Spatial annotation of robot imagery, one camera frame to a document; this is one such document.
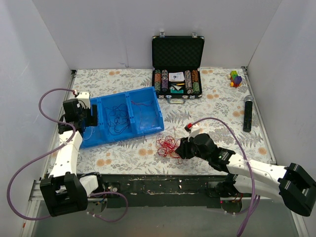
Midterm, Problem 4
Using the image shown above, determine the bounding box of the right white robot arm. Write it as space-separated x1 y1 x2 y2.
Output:
175 133 316 217

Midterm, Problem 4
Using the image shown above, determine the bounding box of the black poker chip case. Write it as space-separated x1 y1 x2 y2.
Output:
152 32 205 101

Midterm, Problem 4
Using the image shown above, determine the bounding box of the white wire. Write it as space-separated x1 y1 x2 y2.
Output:
83 127 96 140

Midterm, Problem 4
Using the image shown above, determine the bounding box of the purple wire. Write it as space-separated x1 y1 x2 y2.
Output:
104 103 131 136

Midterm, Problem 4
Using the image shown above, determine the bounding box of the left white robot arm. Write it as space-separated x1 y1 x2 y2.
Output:
40 92 105 217

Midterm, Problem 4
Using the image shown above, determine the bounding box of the black handheld microphone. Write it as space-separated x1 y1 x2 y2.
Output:
243 95 253 132

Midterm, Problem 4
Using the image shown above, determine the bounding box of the blue plastic divided bin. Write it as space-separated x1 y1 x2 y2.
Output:
80 87 164 149

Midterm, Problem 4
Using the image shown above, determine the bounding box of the playing card deck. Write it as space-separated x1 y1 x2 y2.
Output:
168 72 185 82

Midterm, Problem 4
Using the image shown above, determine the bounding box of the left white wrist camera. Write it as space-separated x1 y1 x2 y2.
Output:
74 90 91 109

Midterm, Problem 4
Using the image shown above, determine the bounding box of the colourful toy block train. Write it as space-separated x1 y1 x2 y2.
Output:
227 71 242 88

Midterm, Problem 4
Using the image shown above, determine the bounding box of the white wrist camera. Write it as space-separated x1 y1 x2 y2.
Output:
74 90 91 109
185 123 201 141

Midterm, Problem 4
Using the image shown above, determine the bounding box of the thin red wire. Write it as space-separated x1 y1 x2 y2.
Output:
130 99 158 130

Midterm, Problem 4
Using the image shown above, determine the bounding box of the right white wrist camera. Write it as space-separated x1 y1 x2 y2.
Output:
185 123 201 141

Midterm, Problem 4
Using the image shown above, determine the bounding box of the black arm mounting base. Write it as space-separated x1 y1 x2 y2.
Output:
88 174 250 208

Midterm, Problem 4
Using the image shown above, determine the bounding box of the floral table mat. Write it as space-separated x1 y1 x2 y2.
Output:
73 68 276 175

